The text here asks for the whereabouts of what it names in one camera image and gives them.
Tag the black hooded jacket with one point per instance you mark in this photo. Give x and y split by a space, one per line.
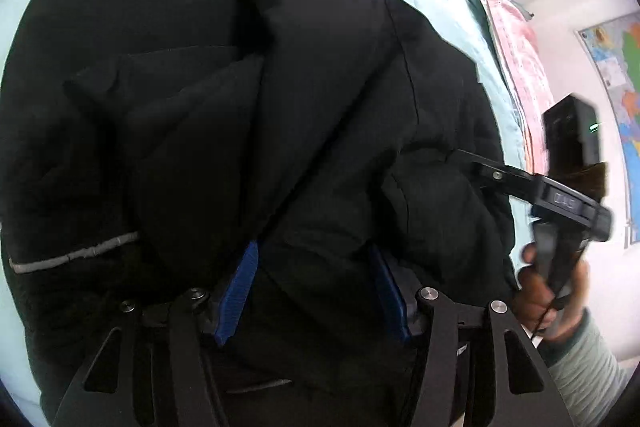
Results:
300 107

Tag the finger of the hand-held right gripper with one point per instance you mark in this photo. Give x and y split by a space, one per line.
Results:
500 177

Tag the person's right hand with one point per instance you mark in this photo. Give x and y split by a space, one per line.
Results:
530 302

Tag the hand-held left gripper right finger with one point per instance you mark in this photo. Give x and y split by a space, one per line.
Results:
392 302

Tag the colourful wall map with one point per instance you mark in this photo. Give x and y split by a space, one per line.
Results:
625 107

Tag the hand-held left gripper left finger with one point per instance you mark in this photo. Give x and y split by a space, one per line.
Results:
235 302

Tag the pink pillow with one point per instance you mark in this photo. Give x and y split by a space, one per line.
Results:
515 52

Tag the person's right forearm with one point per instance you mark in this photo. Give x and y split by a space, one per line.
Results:
590 372

